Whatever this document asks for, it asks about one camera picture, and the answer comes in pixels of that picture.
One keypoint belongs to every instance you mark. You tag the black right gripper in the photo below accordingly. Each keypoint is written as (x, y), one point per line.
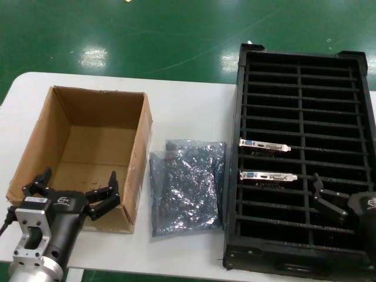
(367, 208)

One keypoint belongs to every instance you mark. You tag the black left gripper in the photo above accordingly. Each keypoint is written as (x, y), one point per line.
(67, 211)

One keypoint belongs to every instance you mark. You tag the graphics card with metal bracket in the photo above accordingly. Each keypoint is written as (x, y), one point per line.
(264, 145)
(264, 176)

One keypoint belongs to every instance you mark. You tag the translucent blue antistatic bag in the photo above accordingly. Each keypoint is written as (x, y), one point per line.
(185, 199)
(217, 147)

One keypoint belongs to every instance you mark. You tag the open brown cardboard box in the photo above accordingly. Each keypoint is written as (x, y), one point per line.
(88, 147)

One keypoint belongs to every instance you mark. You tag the black slotted plastic container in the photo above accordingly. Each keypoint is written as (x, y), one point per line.
(232, 205)

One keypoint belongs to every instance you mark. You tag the white table leg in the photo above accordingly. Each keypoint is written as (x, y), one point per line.
(75, 276)

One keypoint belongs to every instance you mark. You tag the left wrist camera silver bracket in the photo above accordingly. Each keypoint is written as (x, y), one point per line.
(32, 226)

